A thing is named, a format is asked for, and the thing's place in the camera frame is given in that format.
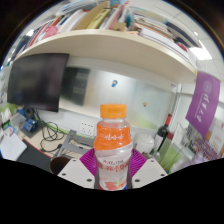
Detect white paper notebook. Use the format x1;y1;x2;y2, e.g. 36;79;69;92
0;131;28;162

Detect tangled black cable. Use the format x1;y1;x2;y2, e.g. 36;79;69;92
33;109;68;154

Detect ceiling light panels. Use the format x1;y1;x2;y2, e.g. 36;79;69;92
188;46;213;62

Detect white shelf with books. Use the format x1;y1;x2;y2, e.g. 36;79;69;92
6;0;209;84

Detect grey metal laptop stand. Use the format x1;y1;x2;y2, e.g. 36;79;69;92
53;129;98;160

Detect white lidded jar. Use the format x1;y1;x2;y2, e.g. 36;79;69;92
135;133;155;156

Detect dark wine bottle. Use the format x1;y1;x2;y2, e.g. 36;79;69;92
153;113;174;158

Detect purple pennant flag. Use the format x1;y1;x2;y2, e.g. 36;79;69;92
185;70;222;138

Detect printed paper cup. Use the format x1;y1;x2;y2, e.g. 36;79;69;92
49;155;72;176

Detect small blue device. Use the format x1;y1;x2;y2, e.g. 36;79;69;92
21;118;38;134

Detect orange-capped drink bottle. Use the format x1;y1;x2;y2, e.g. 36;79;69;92
93;103;134;192

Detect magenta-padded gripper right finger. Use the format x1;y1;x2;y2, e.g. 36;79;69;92
128;148;168;190

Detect black red-edged desk mat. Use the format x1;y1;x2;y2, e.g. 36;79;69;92
16;139;54;174

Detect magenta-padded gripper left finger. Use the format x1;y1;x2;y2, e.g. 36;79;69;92
57;148;100;190

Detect black computer monitor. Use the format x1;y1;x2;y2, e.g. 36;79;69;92
7;53;70;113

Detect group photo poster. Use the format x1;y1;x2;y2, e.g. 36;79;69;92
188;118;224;159

